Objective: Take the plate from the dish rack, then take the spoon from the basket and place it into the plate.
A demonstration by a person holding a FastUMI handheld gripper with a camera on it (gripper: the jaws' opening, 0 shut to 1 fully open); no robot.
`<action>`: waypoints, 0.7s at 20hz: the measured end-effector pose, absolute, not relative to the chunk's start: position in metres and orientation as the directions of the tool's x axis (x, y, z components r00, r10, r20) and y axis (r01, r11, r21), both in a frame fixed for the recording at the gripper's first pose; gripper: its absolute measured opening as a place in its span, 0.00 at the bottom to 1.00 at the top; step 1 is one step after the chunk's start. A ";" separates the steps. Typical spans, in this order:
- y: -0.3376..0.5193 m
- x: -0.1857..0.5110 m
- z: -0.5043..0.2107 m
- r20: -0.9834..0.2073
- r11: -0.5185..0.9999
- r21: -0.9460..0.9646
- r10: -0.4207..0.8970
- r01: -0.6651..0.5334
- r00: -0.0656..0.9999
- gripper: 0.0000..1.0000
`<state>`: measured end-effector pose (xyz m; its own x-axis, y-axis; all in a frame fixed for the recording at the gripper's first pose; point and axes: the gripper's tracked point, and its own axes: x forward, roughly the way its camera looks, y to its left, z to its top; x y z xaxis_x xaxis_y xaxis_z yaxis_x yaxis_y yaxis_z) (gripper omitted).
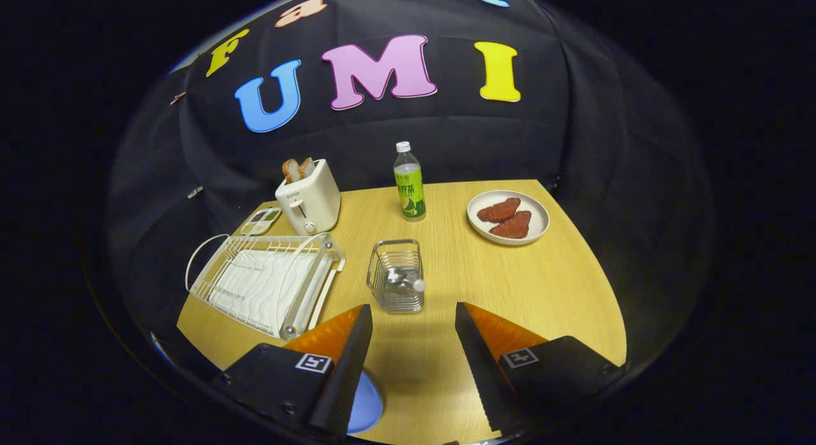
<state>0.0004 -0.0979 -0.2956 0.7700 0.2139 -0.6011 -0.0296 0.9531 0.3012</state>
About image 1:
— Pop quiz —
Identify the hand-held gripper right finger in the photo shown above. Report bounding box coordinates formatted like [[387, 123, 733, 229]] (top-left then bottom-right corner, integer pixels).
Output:
[[455, 300, 625, 436]]

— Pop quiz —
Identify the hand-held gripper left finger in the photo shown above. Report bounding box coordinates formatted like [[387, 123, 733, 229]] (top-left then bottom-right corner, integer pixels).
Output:
[[214, 303, 374, 441]]

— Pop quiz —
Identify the blue plate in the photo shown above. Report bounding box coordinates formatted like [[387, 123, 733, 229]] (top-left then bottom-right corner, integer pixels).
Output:
[[347, 370, 384, 434]]

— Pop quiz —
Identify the metal wire basket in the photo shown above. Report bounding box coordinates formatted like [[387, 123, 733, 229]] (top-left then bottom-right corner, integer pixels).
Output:
[[367, 239, 425, 314]]

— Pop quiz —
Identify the metal spoon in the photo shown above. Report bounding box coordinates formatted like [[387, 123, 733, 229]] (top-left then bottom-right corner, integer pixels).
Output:
[[384, 266, 426, 294]]

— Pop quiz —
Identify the white wire dish rack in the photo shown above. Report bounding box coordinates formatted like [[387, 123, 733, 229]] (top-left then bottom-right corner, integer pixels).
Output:
[[185, 231, 346, 341]]

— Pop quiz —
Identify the white round plate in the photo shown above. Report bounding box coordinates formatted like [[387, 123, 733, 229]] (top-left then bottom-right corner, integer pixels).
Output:
[[467, 190, 550, 246]]

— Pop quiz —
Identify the red meat slice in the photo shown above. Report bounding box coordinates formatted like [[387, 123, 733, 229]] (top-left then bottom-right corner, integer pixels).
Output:
[[477, 198, 521, 223], [489, 211, 532, 239]]

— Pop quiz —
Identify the divided seasoning tray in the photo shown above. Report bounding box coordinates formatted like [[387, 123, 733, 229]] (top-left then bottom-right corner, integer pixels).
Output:
[[240, 207, 282, 237]]

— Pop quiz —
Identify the white toaster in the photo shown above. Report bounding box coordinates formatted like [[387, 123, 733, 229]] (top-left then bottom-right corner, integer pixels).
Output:
[[275, 159, 342, 236]]

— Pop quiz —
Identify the green tea bottle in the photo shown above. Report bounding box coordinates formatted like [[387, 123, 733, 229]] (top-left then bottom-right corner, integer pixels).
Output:
[[393, 141, 427, 223]]

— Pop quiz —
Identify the black backdrop cloth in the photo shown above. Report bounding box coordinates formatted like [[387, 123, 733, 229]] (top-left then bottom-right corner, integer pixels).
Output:
[[105, 0, 715, 395]]

